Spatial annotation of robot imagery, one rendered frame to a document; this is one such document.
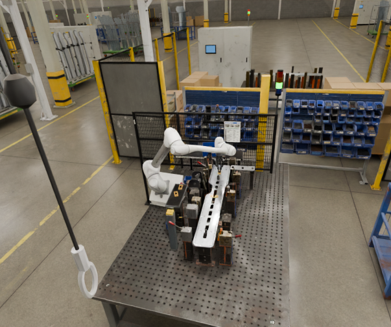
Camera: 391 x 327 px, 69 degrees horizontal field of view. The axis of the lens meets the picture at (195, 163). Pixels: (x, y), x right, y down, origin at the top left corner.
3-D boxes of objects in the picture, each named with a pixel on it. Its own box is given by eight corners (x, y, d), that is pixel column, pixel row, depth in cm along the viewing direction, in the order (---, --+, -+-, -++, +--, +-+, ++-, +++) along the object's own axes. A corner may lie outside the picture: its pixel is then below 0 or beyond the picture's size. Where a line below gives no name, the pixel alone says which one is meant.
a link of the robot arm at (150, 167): (145, 181, 333) (138, 167, 342) (157, 180, 344) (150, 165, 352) (173, 141, 282) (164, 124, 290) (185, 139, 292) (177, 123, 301)
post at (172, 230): (177, 251, 280) (172, 216, 258) (169, 250, 281) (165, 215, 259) (179, 245, 286) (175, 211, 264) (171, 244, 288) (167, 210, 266)
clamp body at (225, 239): (233, 267, 260) (233, 238, 242) (217, 265, 263) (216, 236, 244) (234, 258, 269) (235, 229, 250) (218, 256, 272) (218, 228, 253)
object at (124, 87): (177, 166, 560) (166, 59, 460) (175, 169, 548) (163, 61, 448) (116, 160, 594) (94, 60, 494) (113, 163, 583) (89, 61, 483)
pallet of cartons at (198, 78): (211, 124, 733) (210, 83, 681) (182, 122, 757) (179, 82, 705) (222, 108, 831) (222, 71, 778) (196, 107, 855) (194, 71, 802)
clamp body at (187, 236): (193, 262, 267) (190, 233, 249) (181, 261, 269) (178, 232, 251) (195, 254, 275) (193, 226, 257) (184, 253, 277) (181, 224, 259)
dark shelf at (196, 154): (242, 161, 365) (242, 158, 364) (174, 157, 383) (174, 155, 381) (243, 152, 384) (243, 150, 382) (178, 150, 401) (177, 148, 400)
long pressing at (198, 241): (216, 248, 242) (216, 247, 241) (190, 246, 246) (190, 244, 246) (231, 165, 358) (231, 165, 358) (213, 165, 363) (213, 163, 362)
